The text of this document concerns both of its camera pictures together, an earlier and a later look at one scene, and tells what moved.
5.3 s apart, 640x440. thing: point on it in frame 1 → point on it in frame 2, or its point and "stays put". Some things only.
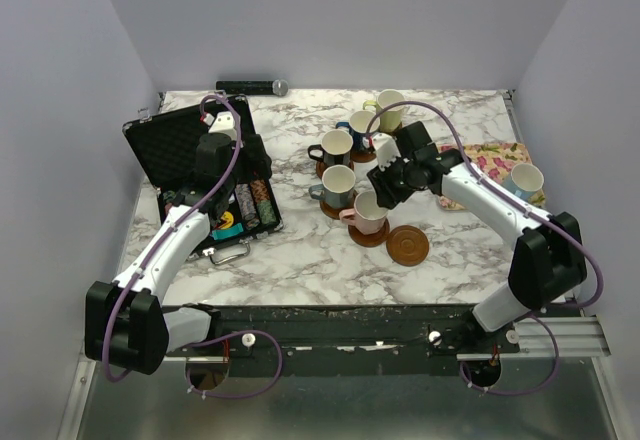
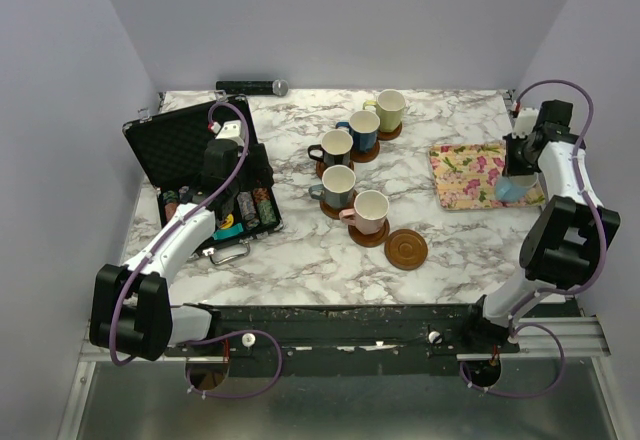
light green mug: x=390 y=120 stays put
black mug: x=335 y=149 stays put
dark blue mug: x=358 y=125 stays put
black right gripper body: x=385 y=188 → x=516 y=158
